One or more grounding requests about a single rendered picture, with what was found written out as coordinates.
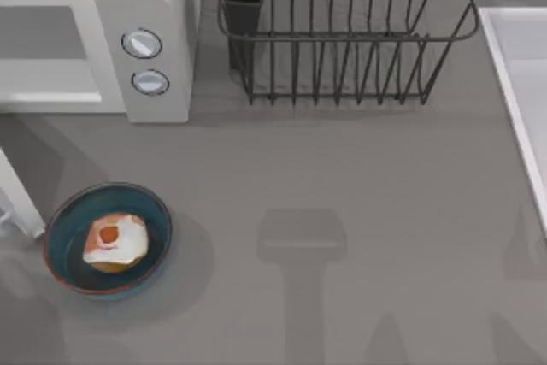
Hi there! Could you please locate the round grey microwave knob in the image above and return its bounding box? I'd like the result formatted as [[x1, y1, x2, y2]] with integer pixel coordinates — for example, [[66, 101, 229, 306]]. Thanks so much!
[[130, 68, 171, 97], [121, 28, 164, 60]]

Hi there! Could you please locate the fried egg on bread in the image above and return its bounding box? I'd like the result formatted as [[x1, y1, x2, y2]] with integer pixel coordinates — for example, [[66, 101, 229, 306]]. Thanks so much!
[[82, 212, 150, 274]]

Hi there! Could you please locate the pale microwave oven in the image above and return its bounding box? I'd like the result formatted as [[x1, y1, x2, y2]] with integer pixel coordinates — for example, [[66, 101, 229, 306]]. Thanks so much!
[[0, 0, 201, 125]]

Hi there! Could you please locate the dark blue bowl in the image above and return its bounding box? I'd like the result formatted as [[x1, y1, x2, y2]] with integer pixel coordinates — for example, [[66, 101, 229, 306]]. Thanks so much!
[[43, 183, 174, 297]]

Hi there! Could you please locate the white sink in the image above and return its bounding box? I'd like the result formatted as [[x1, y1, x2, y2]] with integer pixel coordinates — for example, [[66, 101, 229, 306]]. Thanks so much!
[[477, 6, 547, 239]]

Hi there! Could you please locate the open white microwave door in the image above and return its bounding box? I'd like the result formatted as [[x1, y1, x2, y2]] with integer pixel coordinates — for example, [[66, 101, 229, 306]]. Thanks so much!
[[0, 147, 46, 238]]

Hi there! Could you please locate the dark wire dish rack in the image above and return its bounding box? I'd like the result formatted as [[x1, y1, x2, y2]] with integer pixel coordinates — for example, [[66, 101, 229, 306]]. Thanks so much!
[[216, 0, 479, 107]]

